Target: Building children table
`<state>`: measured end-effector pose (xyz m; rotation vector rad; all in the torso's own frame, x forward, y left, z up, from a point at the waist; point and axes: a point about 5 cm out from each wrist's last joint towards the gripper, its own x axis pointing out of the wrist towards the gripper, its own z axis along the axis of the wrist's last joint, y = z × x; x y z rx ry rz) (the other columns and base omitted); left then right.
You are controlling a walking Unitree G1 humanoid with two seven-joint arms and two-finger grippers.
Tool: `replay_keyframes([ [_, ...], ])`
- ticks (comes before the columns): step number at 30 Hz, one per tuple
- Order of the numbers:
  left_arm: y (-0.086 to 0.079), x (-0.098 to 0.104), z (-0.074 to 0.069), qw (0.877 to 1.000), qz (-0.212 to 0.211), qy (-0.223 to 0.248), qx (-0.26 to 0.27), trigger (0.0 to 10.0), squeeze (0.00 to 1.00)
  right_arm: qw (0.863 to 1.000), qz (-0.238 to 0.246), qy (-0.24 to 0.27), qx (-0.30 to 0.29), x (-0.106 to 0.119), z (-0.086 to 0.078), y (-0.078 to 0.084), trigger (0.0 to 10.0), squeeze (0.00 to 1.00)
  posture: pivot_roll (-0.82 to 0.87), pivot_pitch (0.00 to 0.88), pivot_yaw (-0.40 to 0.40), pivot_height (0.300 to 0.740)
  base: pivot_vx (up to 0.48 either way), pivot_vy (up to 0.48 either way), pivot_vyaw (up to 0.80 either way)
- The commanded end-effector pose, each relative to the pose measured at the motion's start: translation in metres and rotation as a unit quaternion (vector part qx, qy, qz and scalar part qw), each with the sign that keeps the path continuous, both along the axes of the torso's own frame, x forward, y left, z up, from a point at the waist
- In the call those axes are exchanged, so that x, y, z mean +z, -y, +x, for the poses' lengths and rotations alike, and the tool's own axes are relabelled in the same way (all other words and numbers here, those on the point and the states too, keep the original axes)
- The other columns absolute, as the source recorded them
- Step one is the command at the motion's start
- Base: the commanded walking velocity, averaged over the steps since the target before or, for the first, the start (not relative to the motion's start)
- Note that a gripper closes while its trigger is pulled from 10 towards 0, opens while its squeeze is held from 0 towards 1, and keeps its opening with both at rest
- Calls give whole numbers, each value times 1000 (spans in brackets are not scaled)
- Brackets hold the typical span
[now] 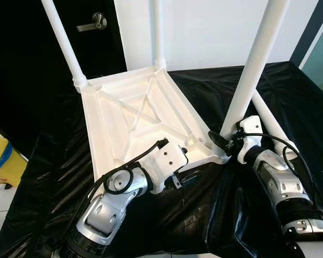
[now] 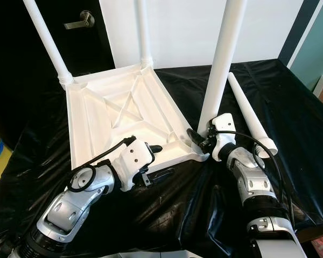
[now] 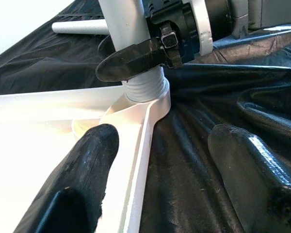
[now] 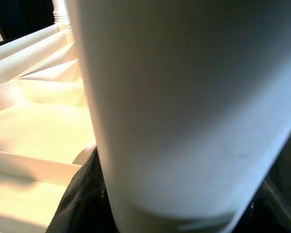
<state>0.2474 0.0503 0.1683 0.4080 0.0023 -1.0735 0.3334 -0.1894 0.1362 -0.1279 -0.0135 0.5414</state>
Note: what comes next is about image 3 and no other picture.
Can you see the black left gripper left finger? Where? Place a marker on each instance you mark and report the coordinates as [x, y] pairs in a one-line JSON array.
[[75, 182]]

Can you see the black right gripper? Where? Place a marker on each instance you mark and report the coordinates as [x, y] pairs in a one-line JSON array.
[[179, 31]]

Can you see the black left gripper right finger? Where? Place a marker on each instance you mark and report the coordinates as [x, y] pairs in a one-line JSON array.
[[257, 184]]

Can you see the white plastic table leg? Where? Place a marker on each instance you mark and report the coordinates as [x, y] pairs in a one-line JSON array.
[[123, 24], [80, 27]]

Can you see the white plastic table top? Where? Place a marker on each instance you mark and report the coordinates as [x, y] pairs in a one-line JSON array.
[[26, 145]]

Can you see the black plastic table cover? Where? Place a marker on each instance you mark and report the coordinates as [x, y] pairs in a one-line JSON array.
[[208, 102]]

